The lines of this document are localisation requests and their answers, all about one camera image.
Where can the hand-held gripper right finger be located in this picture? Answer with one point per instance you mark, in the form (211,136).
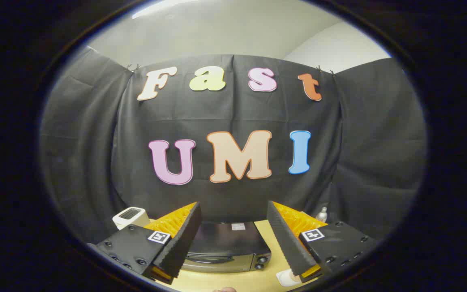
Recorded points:
(288,243)

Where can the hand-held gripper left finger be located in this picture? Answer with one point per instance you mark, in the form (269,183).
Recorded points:
(181,239)

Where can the black toaster oven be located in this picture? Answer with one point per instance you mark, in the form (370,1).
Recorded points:
(225,243)

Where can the white bread toaster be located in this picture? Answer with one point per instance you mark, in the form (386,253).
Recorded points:
(130,217)

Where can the white square plate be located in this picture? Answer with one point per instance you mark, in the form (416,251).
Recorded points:
(285,279)

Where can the clear plastic bottle pink label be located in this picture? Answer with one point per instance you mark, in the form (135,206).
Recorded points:
(322,215)

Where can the black backdrop cloth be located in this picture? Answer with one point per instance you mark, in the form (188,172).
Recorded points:
(233,117)

